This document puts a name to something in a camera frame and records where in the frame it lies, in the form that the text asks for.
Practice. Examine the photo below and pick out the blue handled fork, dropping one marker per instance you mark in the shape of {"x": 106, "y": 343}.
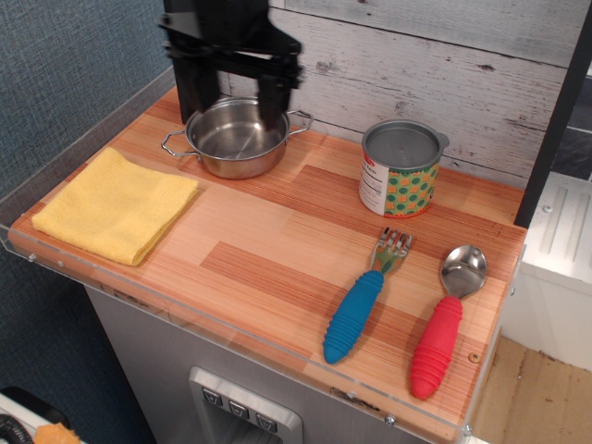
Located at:
{"x": 348, "y": 322}

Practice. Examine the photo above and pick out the small stainless steel pot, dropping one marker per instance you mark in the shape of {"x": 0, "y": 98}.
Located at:
{"x": 231, "y": 141}

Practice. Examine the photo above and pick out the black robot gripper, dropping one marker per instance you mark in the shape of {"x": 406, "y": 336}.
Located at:
{"x": 236, "y": 37}

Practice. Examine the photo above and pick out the clear acrylic table guard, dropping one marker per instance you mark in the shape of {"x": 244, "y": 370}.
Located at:
{"x": 284, "y": 286}

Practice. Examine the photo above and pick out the dark vertical post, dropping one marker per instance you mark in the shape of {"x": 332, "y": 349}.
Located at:
{"x": 184, "y": 50}
{"x": 570, "y": 89}

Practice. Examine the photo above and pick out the red handled spoon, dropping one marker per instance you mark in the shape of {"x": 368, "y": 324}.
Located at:
{"x": 463, "y": 273}

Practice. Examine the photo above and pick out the silver dispenser button panel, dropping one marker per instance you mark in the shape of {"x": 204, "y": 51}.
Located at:
{"x": 229, "y": 413}

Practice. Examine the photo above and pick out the green orange dotted toy can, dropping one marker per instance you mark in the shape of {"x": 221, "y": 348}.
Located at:
{"x": 400, "y": 163}

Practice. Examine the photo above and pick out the black and orange object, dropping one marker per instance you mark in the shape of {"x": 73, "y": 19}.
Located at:
{"x": 27, "y": 419}

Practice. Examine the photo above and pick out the yellow folded cloth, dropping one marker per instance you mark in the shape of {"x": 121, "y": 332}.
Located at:
{"x": 116, "y": 209}

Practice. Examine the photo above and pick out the grey toy fridge cabinet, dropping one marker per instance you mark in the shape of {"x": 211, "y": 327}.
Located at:
{"x": 158, "y": 341}

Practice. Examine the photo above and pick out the dark vertical post left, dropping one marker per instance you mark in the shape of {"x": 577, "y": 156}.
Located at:
{"x": 184, "y": 50}

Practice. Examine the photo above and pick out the dark vertical post right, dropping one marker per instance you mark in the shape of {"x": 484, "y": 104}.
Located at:
{"x": 570, "y": 89}

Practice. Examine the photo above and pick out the white toy furniture piece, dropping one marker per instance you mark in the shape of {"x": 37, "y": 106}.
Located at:
{"x": 548, "y": 308}

